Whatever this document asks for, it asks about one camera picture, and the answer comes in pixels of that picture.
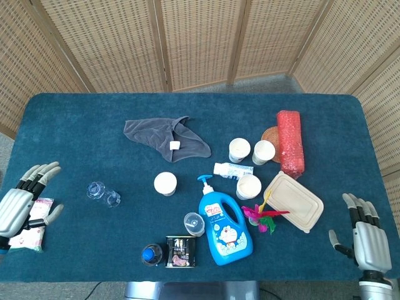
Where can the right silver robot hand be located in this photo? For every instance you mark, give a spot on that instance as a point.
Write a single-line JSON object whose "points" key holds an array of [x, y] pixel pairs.
{"points": [[372, 243]]}

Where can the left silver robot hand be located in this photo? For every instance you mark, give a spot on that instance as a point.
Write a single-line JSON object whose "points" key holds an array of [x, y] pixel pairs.
{"points": [[14, 209]]}

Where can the clear plastic bottle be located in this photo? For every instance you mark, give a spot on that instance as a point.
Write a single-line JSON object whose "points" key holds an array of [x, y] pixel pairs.
{"points": [[104, 194]]}

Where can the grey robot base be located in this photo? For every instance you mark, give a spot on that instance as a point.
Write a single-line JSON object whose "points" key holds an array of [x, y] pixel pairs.
{"points": [[190, 290]]}

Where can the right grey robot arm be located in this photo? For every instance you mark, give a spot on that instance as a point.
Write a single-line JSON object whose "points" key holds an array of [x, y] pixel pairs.
{"points": [[375, 287]]}

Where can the paper cup green print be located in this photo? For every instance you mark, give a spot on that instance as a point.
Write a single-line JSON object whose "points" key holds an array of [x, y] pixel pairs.
{"points": [[263, 151]]}

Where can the white paper cup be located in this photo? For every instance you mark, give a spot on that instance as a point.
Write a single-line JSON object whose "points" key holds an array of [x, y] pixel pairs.
{"points": [[165, 182]]}

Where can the paper cup dark blue flower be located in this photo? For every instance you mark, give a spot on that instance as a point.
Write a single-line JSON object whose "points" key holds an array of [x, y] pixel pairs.
{"points": [[239, 149]]}

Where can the white snack packet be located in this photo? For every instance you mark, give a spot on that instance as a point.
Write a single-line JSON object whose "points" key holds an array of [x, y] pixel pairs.
{"points": [[31, 239]]}

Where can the blue carpet table mat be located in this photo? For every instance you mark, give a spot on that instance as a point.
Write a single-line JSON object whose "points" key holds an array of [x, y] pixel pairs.
{"points": [[93, 231]]}

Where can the beige lidded lunch box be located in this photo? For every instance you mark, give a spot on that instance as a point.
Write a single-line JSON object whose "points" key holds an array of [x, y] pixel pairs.
{"points": [[293, 203]]}

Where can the colourful feather shuttlecock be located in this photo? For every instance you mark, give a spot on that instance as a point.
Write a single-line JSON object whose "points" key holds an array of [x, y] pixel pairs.
{"points": [[262, 218]]}

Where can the red bubble wrap roll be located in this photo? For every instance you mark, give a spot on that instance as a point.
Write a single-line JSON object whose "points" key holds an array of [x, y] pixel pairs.
{"points": [[290, 143]]}

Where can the stack of paper cups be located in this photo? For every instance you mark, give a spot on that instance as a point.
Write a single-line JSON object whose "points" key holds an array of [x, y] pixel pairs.
{"points": [[248, 186]]}

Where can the blue Doraemon detergent bottle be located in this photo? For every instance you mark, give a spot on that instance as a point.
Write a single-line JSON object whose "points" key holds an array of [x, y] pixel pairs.
{"points": [[228, 240]]}

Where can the cola bottle with blue cap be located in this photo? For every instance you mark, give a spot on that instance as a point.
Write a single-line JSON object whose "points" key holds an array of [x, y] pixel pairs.
{"points": [[151, 254]]}

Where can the round woven coaster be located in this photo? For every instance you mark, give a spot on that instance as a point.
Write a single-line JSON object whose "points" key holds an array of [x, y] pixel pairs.
{"points": [[270, 136]]}

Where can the small white plastic bottle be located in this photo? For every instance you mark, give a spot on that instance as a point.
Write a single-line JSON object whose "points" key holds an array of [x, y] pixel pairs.
{"points": [[234, 170]]}

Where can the grey cloth with white tag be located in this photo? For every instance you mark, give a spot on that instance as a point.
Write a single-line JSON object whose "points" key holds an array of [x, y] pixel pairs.
{"points": [[153, 134]]}

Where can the black luncheon meat can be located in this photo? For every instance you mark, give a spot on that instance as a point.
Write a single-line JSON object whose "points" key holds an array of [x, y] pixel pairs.
{"points": [[180, 251]]}

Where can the beige bottle with clear cap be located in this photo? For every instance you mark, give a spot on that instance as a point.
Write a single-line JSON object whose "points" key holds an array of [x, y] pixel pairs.
{"points": [[194, 223]]}

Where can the bamboo folding screen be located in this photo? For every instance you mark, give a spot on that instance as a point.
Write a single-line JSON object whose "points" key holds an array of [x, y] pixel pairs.
{"points": [[200, 40]]}

